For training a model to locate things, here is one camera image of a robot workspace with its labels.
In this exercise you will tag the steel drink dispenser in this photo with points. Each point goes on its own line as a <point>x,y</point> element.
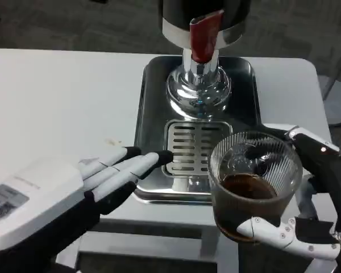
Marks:
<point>184,88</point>

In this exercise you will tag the grey round stand base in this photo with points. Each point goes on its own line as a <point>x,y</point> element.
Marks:
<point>338,108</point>

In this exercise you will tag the large steel tray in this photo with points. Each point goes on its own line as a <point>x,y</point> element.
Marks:
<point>152,113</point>

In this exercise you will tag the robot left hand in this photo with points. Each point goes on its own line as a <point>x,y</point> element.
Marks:
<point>31,199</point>

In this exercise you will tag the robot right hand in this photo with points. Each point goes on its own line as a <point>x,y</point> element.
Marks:
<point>326,182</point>

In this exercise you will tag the steel drip tray grid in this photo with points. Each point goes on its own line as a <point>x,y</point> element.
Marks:
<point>184,148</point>

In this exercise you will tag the clear ribbed glass cup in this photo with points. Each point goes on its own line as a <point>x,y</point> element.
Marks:
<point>244,199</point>

